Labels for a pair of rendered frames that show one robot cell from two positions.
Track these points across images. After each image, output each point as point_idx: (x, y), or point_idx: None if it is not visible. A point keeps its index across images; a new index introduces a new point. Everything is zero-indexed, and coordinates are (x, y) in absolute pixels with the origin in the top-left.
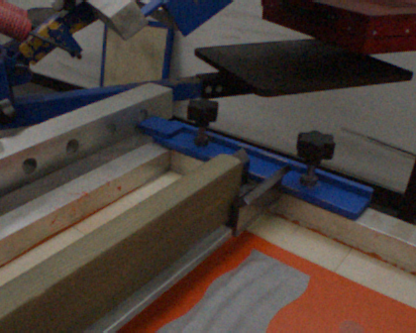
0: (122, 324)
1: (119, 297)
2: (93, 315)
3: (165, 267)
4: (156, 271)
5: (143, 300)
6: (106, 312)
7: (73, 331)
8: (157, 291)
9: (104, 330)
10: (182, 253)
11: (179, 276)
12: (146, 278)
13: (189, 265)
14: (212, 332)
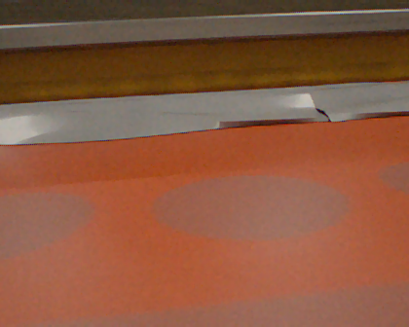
0: (229, 31)
1: (243, 1)
2: (184, 0)
3: (361, 10)
4: (335, 1)
5: (284, 14)
6: (213, 16)
7: (140, 5)
8: (322, 16)
9: (188, 17)
10: (407, 5)
11: (383, 18)
12: (310, 2)
13: None
14: None
